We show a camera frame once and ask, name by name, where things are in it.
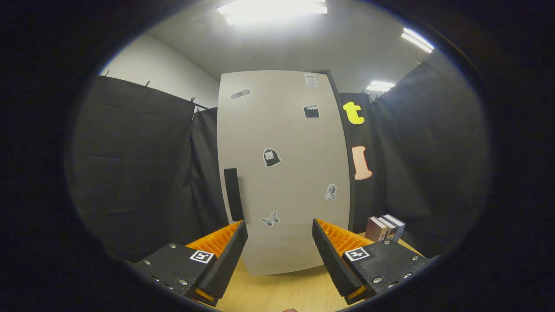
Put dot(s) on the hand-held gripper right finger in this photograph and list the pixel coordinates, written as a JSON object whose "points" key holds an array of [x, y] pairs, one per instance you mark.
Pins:
{"points": [[334, 264]]}

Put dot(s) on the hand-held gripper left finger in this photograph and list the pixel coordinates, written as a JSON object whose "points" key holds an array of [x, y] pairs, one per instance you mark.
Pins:
{"points": [[224, 264]]}

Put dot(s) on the light grey cabinet door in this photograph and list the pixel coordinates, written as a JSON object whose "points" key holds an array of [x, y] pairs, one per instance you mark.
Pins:
{"points": [[295, 138]]}

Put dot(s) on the pink book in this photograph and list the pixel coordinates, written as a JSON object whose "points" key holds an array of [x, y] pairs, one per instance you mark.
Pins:
{"points": [[373, 229]]}

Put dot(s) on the black backdrop cloth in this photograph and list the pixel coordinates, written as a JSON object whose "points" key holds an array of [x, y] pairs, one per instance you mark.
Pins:
{"points": [[138, 173]]}

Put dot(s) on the dark grey cabinet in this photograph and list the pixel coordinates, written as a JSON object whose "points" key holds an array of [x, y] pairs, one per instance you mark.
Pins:
{"points": [[335, 84]]}

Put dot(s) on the small ceiling light panel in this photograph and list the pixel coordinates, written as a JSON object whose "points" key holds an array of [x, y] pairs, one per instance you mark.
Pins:
{"points": [[380, 86]]}

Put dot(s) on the narrow ceiling light panel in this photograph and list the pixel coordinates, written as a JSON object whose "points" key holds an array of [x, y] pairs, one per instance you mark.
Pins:
{"points": [[417, 40]]}

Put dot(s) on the large ceiling light panel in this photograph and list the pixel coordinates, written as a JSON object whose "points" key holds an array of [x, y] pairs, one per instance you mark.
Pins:
{"points": [[273, 11]]}

